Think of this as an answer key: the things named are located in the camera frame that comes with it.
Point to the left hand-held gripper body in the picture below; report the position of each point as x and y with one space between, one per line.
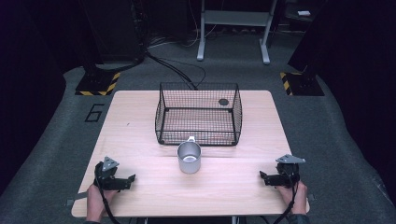
106 174

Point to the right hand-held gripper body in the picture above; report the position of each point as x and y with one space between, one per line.
288 174

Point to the silver metal cup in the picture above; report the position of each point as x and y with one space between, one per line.
189 158

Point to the dark round disc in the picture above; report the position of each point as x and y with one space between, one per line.
223 102

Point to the black hazard-striped stand base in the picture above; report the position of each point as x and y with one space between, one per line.
98 83
301 84

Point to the dark curtain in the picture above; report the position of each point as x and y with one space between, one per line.
28 93
358 77

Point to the black equipment column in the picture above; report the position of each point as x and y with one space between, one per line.
112 31

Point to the white metal stand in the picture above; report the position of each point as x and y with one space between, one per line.
236 18

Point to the small white box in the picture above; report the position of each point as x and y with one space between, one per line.
304 13

